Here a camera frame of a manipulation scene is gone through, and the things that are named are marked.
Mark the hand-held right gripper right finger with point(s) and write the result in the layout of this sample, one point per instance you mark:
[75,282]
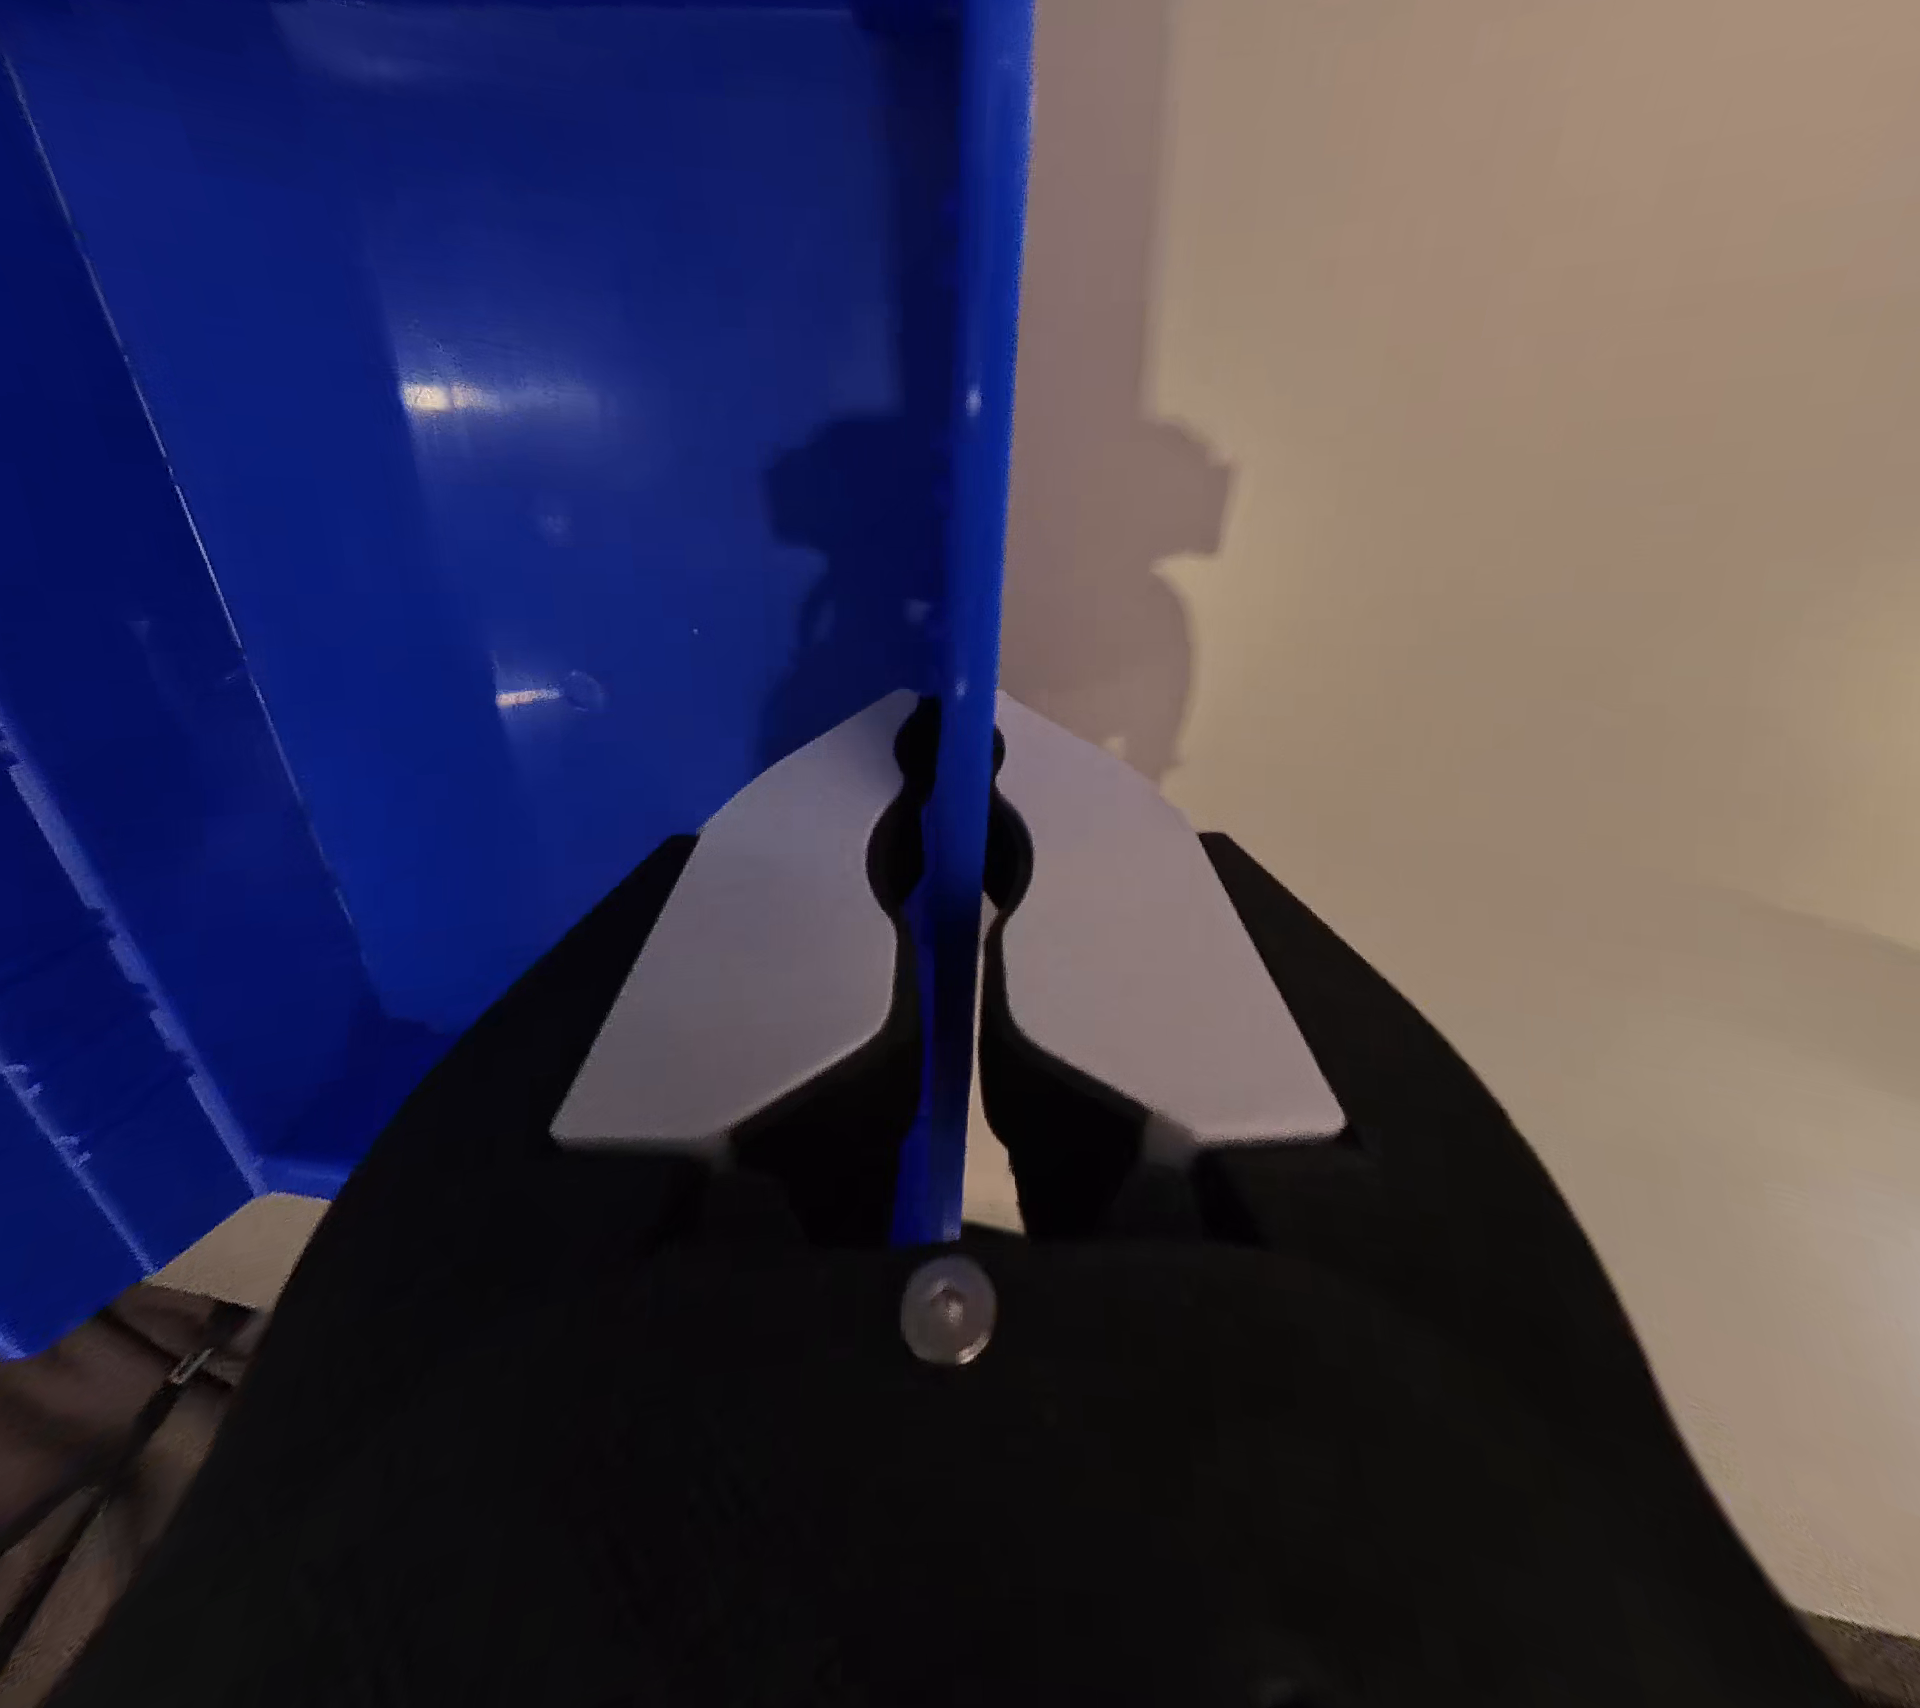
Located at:
[1154,974]

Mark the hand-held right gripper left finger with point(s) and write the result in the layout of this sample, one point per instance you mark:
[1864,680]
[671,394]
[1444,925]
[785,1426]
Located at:
[751,974]

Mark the blue plastic bin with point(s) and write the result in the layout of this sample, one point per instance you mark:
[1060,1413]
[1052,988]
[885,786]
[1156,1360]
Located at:
[452,316]

